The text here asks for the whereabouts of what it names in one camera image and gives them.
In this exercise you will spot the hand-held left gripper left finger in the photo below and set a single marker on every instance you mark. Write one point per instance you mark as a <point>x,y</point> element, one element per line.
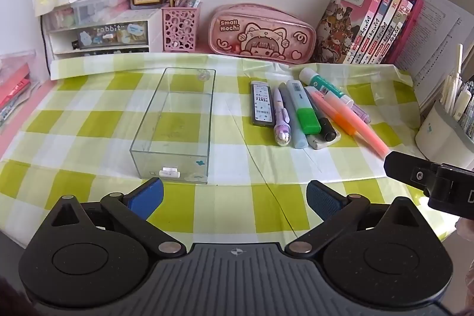
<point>148,195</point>

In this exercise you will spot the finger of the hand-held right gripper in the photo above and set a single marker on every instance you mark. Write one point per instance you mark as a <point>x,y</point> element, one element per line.
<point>403,168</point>

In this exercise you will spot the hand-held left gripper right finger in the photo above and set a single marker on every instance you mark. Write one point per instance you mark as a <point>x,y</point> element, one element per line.
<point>322,197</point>

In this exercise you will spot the white eraser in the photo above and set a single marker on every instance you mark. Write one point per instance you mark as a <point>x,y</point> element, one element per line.
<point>317,145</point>

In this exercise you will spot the grey-blue pen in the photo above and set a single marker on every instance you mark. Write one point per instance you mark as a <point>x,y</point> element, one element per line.
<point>300,141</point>

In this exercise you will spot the pink highlighter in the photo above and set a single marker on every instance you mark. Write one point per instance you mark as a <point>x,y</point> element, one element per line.
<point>359,123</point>

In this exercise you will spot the black marker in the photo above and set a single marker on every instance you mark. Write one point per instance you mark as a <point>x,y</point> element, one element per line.
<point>327,130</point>

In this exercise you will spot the small purple tube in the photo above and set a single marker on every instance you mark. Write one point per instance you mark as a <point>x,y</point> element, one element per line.
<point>361,113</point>

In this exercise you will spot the clear plastic organizer box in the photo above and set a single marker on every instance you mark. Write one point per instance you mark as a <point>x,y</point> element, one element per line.
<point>174,123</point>

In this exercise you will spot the green cap highlighter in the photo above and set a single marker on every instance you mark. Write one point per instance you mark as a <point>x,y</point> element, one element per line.
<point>309,119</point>

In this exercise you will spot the orange highlighter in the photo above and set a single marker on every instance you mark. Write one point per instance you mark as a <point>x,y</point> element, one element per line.
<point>340,119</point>

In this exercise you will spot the purple multicolour pen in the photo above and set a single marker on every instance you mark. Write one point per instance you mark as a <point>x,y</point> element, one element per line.
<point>281,123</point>

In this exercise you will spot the black pencil lead case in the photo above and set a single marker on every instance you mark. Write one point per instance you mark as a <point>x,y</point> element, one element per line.
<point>262,103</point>

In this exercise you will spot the white green glue stick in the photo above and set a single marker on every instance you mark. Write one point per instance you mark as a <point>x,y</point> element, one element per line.
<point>318,82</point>

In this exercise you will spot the white pen cup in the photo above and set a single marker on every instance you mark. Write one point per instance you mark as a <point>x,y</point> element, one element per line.
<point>433,134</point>

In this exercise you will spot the bunch of white pens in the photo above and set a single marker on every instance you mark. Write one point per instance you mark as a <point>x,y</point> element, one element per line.
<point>453,94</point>

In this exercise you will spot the green checkered tablecloth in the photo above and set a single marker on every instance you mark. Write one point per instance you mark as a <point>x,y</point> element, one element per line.
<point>92,116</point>

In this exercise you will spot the pink spine book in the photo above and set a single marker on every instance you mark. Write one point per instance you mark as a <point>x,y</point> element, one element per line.
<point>395,34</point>
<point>374,30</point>
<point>385,31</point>

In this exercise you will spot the printed paper sheets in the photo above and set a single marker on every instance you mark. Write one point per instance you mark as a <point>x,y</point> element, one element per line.
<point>437,34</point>

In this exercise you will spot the pink book slipcase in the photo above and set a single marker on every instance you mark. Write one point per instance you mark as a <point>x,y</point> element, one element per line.
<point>413,23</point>

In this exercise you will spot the cat cover book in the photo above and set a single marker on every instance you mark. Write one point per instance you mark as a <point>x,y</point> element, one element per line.
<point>333,23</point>

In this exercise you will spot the pink perforated pen holder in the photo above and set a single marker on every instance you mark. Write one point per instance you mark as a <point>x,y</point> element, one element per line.
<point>181,27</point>

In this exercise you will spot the dark purple fabric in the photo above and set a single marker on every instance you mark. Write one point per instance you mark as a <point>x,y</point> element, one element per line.
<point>11,301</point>

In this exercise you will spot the red book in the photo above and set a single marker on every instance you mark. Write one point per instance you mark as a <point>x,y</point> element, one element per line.
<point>13,86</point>

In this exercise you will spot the pink cartoon pencil case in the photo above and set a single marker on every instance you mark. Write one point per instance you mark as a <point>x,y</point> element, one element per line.
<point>259,34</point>

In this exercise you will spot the white drawer unit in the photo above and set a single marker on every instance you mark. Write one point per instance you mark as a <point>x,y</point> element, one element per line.
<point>59,40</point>

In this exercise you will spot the clear plastic bin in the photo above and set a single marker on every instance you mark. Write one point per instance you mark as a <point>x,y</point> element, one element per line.
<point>26,58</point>

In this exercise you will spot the clear storage box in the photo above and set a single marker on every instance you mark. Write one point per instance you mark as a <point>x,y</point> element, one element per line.
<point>96,7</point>

